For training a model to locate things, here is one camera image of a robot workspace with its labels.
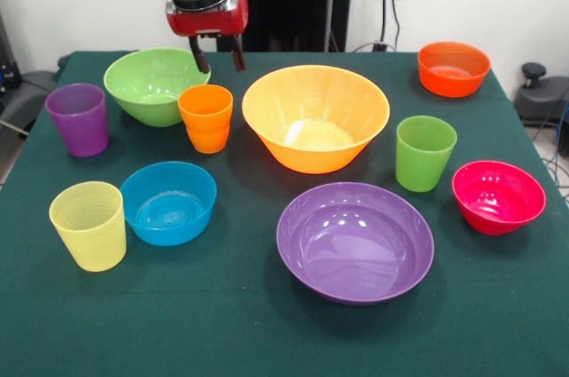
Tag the red-orange bowl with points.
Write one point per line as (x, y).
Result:
(453, 81)

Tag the purple bowl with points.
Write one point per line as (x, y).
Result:
(355, 248)

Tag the blue bowl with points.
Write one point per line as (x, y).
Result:
(166, 212)

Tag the orange cup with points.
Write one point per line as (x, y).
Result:
(206, 128)

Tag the yellow cup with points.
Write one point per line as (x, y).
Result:
(89, 235)

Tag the large yellow-orange bowl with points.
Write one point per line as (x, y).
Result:
(315, 141)

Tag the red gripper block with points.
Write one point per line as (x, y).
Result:
(209, 21)

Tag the green cup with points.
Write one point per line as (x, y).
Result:
(422, 163)

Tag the dark grey stand base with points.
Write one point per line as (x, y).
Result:
(542, 101)
(26, 97)

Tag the dark green tablecloth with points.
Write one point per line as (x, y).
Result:
(284, 328)

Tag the green bowl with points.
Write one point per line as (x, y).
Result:
(146, 83)

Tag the pink bowl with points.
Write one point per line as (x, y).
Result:
(498, 203)

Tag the purple cup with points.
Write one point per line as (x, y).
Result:
(82, 128)

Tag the black electronic device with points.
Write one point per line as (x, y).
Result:
(6, 61)

